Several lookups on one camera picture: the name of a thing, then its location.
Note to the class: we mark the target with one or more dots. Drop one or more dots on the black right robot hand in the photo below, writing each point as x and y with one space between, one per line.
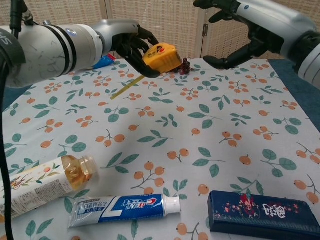
247 37

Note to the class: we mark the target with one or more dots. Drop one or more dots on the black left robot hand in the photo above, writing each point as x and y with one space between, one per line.
132 47

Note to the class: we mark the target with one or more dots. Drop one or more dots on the yellow tape measure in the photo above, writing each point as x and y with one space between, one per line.
161 59

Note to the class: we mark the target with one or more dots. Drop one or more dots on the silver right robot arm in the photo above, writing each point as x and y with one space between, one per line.
287 27

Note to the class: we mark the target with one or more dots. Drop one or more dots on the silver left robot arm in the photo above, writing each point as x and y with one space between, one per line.
57 51

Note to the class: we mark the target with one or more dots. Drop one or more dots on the blue snack bag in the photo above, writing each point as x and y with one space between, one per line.
104 62

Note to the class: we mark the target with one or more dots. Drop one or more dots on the brass screen hinge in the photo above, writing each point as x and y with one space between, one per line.
205 29

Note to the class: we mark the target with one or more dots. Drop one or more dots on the woven folding screen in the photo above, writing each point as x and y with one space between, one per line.
172 22

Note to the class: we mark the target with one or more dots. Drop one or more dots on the dark purple grape bunch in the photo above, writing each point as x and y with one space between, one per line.
184 68

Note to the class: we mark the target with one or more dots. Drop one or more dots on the floral patterned tablecloth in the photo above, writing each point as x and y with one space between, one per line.
160 150

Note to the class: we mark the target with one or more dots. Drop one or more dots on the blue white toothpaste tube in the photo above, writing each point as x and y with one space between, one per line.
125 208

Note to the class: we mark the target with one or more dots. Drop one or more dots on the tea bottle with white label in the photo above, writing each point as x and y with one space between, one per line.
40 183

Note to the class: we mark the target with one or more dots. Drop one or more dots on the navy blue floral box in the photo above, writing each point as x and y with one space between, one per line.
257 215

